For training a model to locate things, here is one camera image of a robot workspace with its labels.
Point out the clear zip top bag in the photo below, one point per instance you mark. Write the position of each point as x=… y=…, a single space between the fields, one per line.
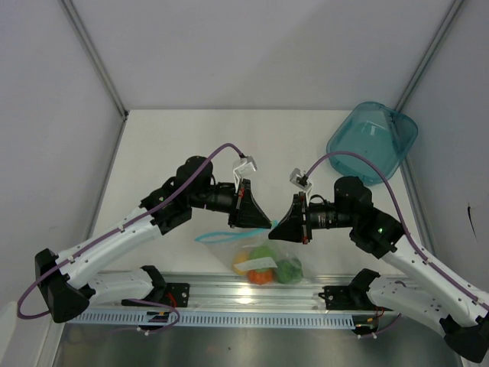
x=224 y=245

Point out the aluminium mounting rail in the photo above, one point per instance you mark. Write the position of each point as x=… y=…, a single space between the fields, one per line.
x=232 y=293

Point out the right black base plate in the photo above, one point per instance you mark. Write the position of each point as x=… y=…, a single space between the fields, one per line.
x=346 y=298

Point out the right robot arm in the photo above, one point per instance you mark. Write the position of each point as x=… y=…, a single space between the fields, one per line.
x=447 y=303

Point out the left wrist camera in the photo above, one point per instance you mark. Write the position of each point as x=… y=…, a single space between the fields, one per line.
x=243 y=168

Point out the left frame post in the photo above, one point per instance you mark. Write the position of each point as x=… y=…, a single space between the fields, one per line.
x=84 y=38

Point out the orange toy pumpkin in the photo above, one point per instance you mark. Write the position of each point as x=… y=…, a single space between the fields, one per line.
x=260 y=277

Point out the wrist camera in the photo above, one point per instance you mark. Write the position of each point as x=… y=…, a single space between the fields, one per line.
x=243 y=168
x=299 y=179

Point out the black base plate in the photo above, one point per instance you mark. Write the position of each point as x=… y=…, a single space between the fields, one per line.
x=346 y=298
x=173 y=294

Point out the light green toy fruit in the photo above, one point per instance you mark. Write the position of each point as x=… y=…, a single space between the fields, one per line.
x=262 y=251

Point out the dark green toy pepper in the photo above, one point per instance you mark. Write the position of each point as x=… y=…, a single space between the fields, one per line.
x=289 y=271

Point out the slotted cable duct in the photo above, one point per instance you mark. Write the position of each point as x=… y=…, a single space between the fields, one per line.
x=142 y=317

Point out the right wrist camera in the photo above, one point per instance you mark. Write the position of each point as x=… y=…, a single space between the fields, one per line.
x=299 y=179

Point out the teal plastic bin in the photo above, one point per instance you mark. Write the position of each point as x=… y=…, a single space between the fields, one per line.
x=378 y=134

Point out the yellow toy squash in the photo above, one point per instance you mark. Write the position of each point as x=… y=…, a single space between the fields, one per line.
x=239 y=258

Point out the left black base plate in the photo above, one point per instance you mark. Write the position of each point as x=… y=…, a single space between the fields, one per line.
x=173 y=294

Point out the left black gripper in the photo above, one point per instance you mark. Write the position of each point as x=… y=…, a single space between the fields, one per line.
x=247 y=214

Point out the frame post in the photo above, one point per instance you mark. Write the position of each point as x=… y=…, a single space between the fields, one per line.
x=84 y=38
x=442 y=32

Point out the right frame post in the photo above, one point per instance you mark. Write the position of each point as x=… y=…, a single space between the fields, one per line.
x=442 y=32

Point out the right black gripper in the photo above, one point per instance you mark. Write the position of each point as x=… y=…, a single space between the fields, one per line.
x=293 y=227

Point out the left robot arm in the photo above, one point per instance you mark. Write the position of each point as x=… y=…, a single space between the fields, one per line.
x=72 y=280

